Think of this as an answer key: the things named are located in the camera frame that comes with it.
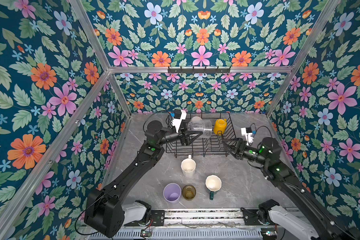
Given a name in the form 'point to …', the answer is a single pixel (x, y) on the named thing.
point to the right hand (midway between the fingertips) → (223, 144)
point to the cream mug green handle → (213, 183)
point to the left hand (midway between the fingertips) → (200, 126)
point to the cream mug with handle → (188, 166)
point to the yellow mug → (220, 126)
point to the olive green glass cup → (189, 192)
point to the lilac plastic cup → (172, 192)
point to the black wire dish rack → (200, 147)
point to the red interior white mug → (196, 118)
